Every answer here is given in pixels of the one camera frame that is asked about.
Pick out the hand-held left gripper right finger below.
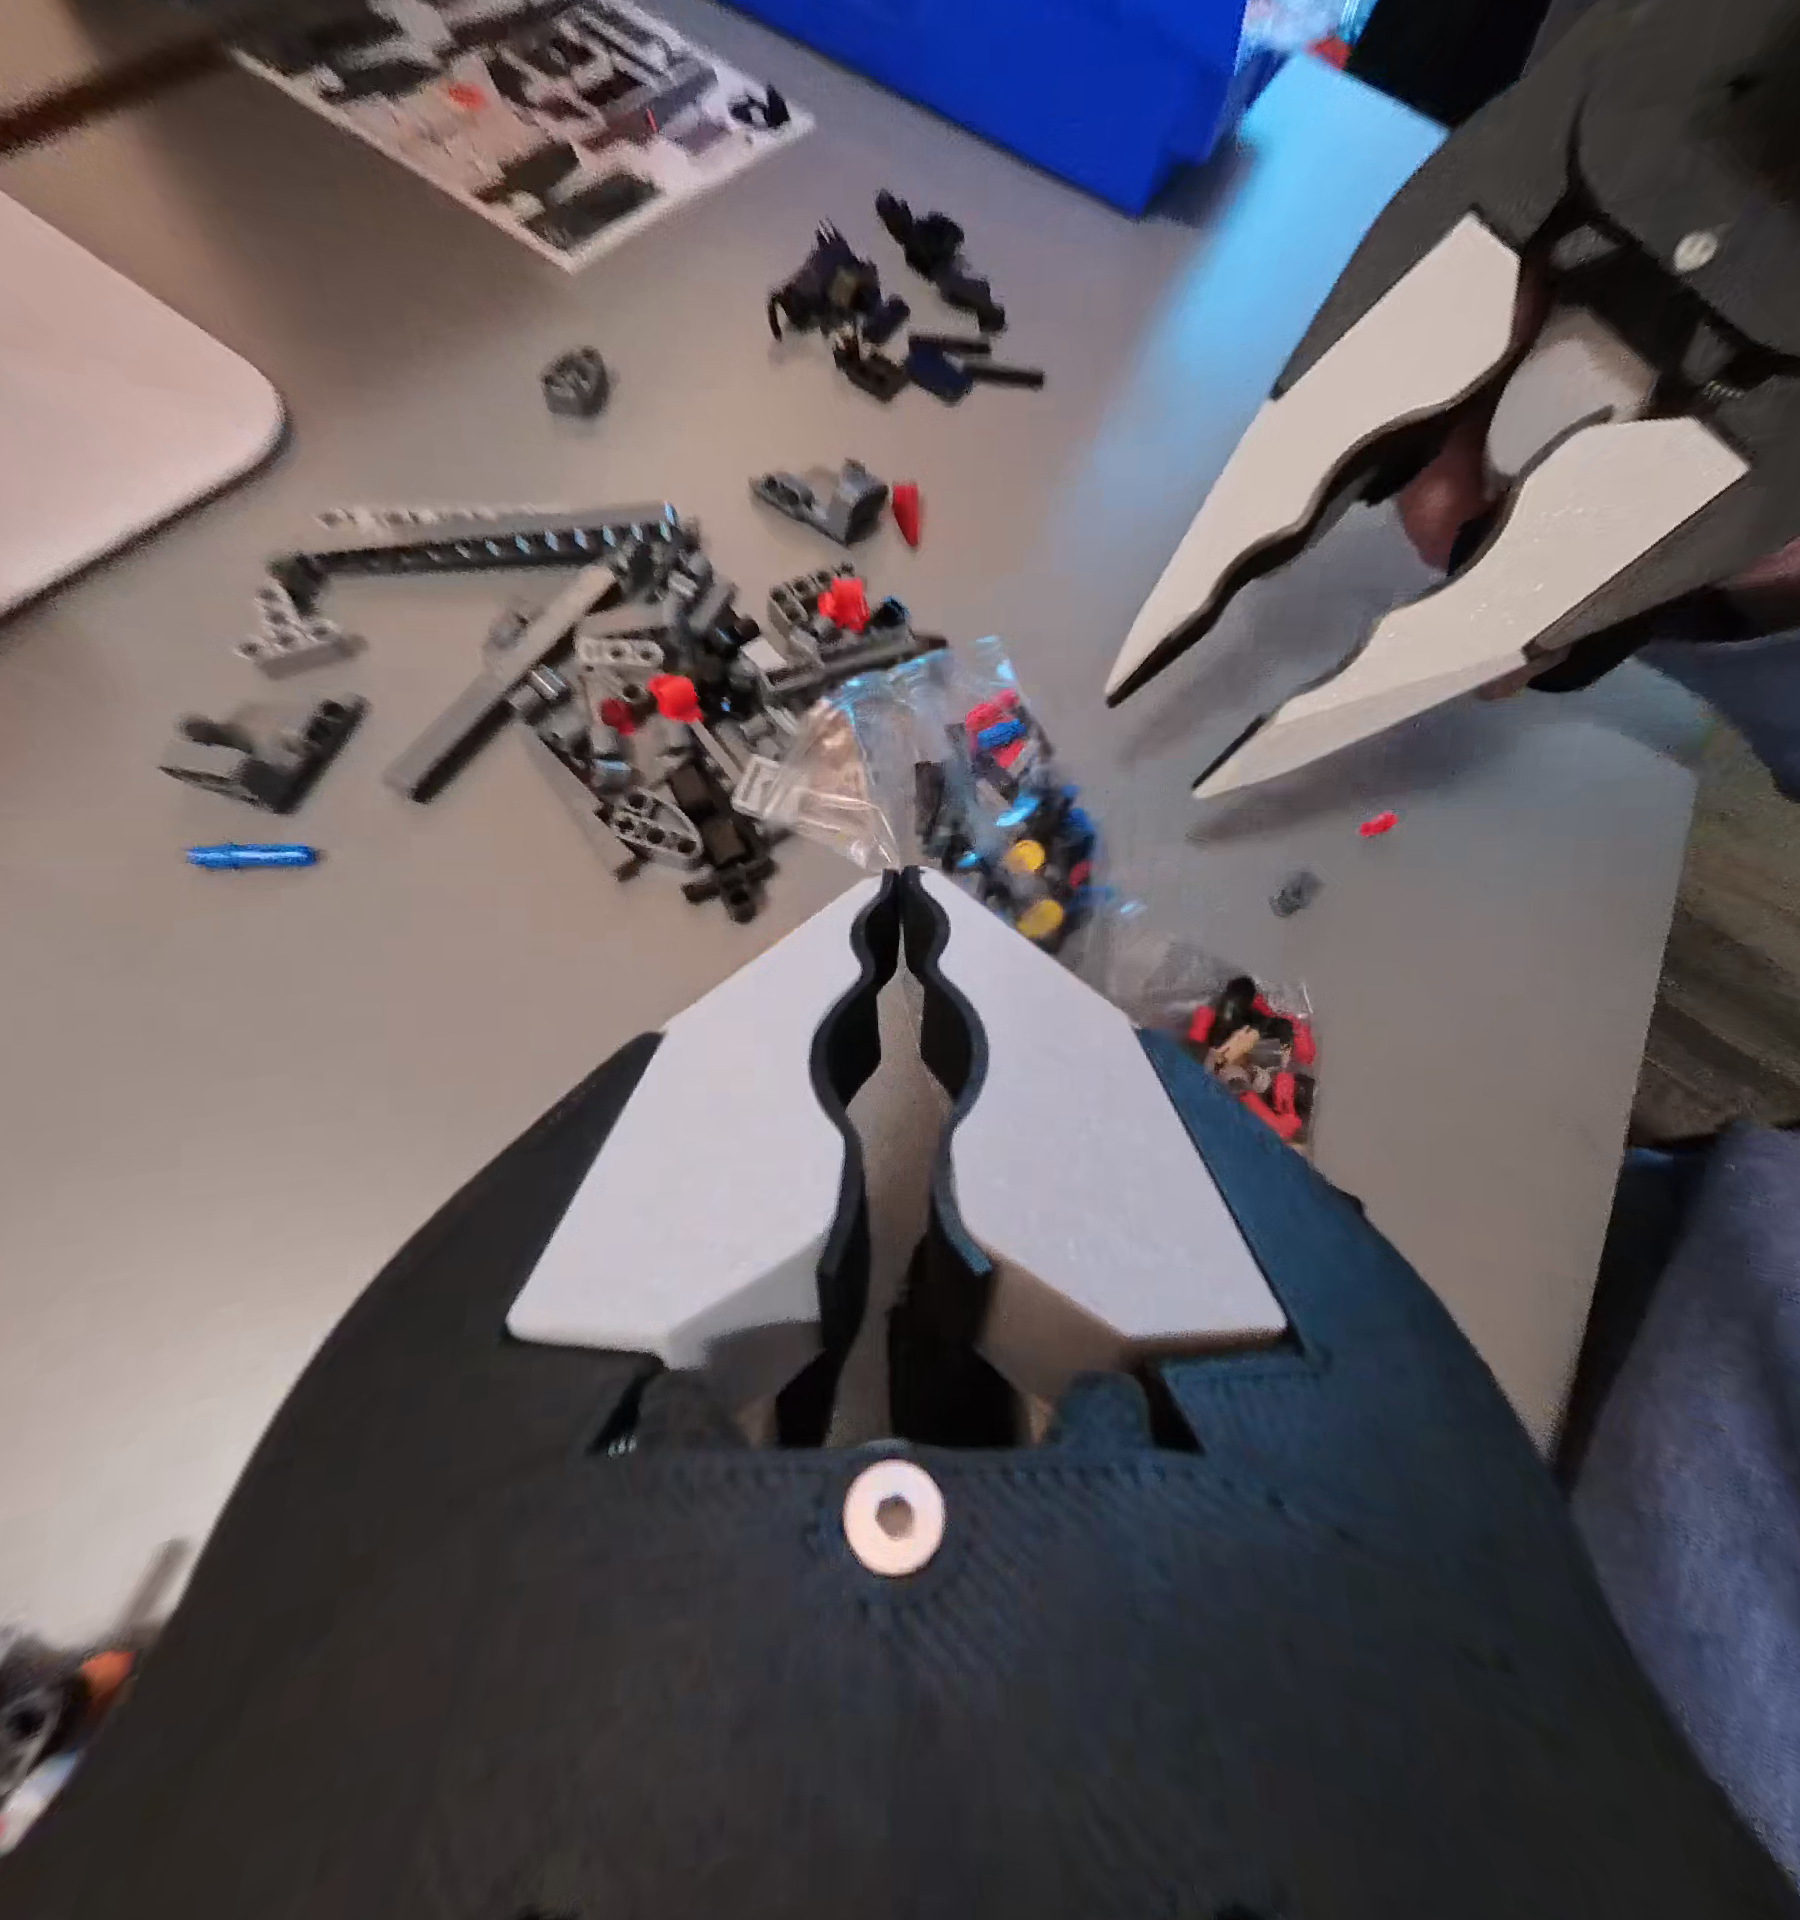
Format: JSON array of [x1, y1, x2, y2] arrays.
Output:
[[900, 867, 1291, 1451]]

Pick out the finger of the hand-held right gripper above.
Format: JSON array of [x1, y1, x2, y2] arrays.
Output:
[[1193, 417, 1752, 800], [1106, 211, 1661, 708]]

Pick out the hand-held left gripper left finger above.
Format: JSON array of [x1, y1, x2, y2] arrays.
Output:
[[506, 870, 902, 1451]]

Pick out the small bag of red pieces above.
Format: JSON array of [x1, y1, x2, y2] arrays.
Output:
[[1111, 931, 1321, 1150]]

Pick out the small bag of blue pieces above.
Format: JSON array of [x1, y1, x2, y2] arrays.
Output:
[[756, 637, 1143, 963]]

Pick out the pile of lego pieces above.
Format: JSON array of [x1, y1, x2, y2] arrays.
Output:
[[232, 502, 949, 924]]

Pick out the person's right forearm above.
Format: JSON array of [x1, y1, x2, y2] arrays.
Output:
[[1634, 601, 1800, 820]]

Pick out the black lego axle piece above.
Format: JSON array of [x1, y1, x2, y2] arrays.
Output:
[[837, 333, 1049, 405]]

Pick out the black lego connector piece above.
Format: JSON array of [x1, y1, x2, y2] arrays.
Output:
[[877, 191, 1010, 336]]

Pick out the grey lego block piece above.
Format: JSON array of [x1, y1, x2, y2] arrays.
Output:
[[750, 460, 890, 546]]

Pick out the dark grey angled lego piece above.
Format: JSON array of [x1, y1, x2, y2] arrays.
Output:
[[163, 697, 371, 816]]

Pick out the clear bag of lego parts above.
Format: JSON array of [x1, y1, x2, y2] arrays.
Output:
[[0, 1537, 190, 1892]]

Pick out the person's right hand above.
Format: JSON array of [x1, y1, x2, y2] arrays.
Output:
[[1395, 405, 1800, 708]]

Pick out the blue plastic bin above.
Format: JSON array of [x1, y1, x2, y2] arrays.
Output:
[[721, 0, 1255, 221]]

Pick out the sticker sheet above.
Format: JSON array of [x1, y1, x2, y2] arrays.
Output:
[[232, 0, 816, 276]]

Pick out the white folding stand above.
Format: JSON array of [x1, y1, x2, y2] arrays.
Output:
[[0, 157, 290, 654]]

